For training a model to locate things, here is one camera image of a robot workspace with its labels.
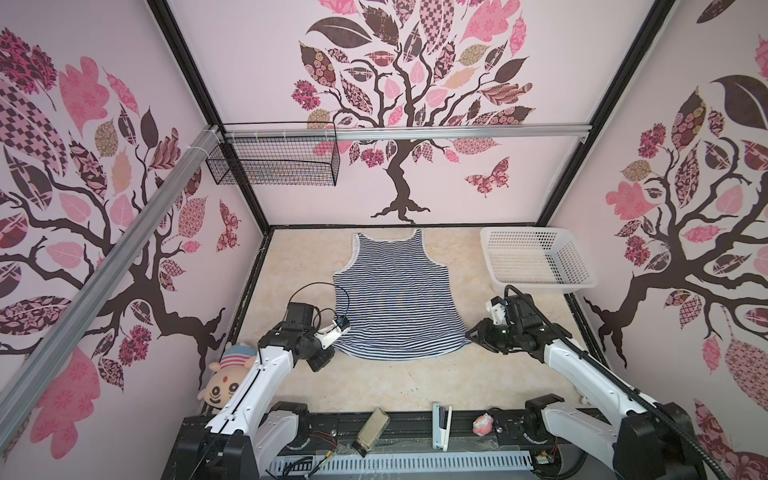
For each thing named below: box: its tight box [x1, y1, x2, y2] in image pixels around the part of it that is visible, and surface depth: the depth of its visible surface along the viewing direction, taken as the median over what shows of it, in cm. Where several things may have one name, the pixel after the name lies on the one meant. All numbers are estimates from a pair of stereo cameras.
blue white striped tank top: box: [332, 229, 469, 359], surface depth 100 cm
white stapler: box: [432, 402, 453, 451], surface depth 74 cm
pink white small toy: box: [472, 412, 494, 436], surface depth 72 cm
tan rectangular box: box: [351, 408, 391, 458], surface depth 72 cm
